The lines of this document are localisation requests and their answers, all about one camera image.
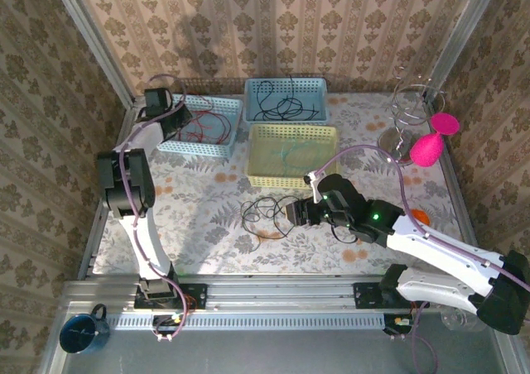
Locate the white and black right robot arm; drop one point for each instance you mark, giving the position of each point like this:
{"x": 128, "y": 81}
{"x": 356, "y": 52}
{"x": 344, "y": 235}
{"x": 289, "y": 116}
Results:
{"x": 439, "y": 245}

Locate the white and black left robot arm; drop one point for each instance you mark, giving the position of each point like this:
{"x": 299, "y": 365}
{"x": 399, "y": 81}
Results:
{"x": 145, "y": 241}

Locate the tilted light blue perforated basket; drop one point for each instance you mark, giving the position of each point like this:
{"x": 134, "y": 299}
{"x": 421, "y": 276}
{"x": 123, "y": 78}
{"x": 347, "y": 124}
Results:
{"x": 215, "y": 150}

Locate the orange ball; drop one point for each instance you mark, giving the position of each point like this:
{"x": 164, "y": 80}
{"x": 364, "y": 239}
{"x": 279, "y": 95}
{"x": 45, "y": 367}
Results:
{"x": 420, "y": 217}

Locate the pale yellow perforated basket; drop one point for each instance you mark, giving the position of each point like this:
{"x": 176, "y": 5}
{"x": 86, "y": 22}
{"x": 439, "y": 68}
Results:
{"x": 265, "y": 142}

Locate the pink goblet glass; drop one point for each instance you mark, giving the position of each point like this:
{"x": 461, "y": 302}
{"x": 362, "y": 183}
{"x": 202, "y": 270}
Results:
{"x": 426, "y": 150}

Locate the floral tablecloth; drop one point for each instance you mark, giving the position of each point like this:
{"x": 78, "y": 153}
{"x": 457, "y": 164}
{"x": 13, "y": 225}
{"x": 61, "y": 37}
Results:
{"x": 198, "y": 233}

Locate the clear glass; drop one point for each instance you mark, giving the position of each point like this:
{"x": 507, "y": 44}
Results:
{"x": 455, "y": 322}

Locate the dark blue mug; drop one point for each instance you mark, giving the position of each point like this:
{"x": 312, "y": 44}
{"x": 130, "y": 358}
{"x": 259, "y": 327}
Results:
{"x": 83, "y": 330}

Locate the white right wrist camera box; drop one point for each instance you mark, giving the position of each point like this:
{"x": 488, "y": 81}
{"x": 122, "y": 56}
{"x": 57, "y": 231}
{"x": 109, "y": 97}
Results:
{"x": 316, "y": 188}

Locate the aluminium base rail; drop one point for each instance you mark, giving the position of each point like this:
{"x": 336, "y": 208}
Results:
{"x": 281, "y": 293}

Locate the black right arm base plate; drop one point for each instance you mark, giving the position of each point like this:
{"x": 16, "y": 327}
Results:
{"x": 366, "y": 295}

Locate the aluminium frame post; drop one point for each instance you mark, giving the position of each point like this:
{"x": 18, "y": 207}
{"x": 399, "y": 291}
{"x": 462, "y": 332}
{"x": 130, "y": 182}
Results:
{"x": 463, "y": 39}
{"x": 92, "y": 43}

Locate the aluminium table side rail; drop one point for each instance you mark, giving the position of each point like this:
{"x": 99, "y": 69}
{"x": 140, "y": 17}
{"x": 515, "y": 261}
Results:
{"x": 90, "y": 258}
{"x": 461, "y": 192}

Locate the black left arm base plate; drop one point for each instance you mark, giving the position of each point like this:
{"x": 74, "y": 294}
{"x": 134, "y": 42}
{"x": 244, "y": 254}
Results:
{"x": 194, "y": 296}

